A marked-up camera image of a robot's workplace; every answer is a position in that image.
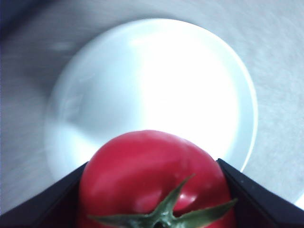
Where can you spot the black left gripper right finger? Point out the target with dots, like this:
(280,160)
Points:
(266,204)

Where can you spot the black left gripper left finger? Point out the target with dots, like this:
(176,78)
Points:
(40,206)

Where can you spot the red tomato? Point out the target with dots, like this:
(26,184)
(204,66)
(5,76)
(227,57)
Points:
(142,175)

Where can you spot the white round plate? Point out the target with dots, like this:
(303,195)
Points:
(152,95)

